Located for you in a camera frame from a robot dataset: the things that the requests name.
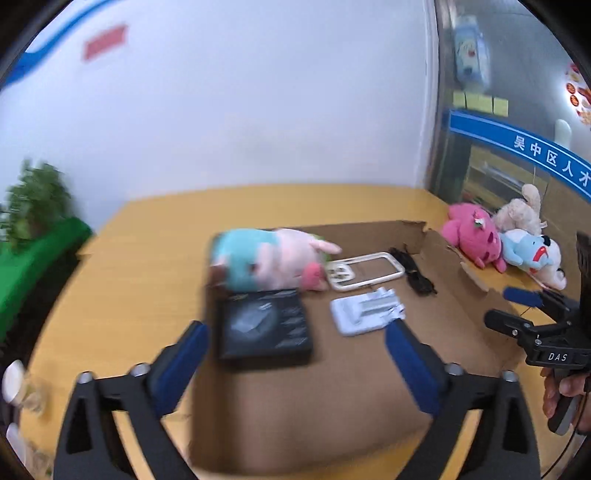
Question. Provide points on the person's right hand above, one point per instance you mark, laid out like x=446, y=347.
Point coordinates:
x=550, y=397

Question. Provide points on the cartoon poster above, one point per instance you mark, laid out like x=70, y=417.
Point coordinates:
x=471, y=50

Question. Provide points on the white phone case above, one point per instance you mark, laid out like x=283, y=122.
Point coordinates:
x=339, y=274

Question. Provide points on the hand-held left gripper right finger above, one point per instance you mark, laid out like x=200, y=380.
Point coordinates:
x=411, y=364

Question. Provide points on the blue banner sign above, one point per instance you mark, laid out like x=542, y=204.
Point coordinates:
x=521, y=143

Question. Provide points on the cardboard box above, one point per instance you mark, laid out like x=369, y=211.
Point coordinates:
x=360, y=392

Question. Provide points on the yellow sticky note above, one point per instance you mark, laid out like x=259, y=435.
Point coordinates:
x=460, y=99
x=479, y=102
x=500, y=106

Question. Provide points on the blue and white plush dog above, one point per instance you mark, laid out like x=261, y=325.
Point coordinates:
x=526, y=249

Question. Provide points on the pink plush toy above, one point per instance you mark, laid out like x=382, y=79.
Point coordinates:
x=471, y=233

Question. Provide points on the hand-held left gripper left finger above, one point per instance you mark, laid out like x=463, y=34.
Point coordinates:
x=182, y=364

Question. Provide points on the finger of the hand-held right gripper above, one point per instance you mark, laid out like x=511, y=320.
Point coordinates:
x=521, y=295
x=510, y=323

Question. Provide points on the white phone stand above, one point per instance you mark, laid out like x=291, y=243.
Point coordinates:
x=355, y=318

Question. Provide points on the green leafy plant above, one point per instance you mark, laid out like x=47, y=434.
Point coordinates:
x=34, y=198

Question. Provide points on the red window stickers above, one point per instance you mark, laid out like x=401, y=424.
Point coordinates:
x=577, y=92

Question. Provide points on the beige plush bear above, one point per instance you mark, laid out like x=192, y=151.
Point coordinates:
x=519, y=214

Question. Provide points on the flat black box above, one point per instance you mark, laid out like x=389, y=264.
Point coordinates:
x=263, y=323

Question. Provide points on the pink and blue pig plush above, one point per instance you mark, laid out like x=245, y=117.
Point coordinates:
x=268, y=258

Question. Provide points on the white cup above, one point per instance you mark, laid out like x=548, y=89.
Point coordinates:
x=13, y=381

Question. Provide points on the wooden desktop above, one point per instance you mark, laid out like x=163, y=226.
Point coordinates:
x=152, y=230

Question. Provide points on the red wall sticker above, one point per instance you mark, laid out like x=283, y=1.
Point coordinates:
x=105, y=42

